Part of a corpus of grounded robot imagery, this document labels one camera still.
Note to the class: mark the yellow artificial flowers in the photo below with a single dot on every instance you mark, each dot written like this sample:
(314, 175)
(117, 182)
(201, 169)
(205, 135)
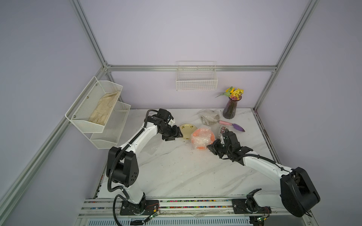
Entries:
(233, 93)

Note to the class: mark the lower white mesh shelf bin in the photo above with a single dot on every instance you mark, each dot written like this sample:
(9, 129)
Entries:
(113, 129)

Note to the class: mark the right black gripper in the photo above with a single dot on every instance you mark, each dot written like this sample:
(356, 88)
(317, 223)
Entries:
(212, 147)

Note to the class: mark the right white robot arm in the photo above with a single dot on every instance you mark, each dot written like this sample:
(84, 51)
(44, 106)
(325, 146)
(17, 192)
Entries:
(296, 193)

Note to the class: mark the aluminium front rail frame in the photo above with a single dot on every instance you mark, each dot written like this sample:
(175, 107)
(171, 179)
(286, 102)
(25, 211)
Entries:
(184, 207)

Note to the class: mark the purple glass vase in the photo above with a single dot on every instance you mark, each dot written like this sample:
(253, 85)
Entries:
(229, 111)

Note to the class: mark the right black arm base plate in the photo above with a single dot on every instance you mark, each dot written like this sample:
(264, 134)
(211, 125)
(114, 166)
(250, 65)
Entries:
(248, 206)

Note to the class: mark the white wire wall basket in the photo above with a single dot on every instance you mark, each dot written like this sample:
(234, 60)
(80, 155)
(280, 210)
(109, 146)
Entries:
(196, 76)

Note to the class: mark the clear bubble wrap sheet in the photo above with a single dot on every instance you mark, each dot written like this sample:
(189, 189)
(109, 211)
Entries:
(144, 135)
(209, 117)
(203, 138)

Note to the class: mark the beige cloth in bin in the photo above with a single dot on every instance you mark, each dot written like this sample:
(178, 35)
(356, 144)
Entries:
(103, 109)

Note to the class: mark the upper white mesh shelf bin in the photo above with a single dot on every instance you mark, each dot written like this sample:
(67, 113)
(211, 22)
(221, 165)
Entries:
(92, 110)

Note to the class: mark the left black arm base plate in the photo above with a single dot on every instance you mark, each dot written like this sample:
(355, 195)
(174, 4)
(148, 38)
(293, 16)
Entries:
(141, 207)

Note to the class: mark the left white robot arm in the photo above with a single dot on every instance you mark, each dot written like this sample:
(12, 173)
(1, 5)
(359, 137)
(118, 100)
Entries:
(122, 164)

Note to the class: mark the white mesh shelf bin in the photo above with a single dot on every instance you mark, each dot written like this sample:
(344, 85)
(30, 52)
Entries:
(113, 129)
(92, 110)

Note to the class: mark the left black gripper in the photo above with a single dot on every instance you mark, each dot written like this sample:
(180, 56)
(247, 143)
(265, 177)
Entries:
(176, 134)

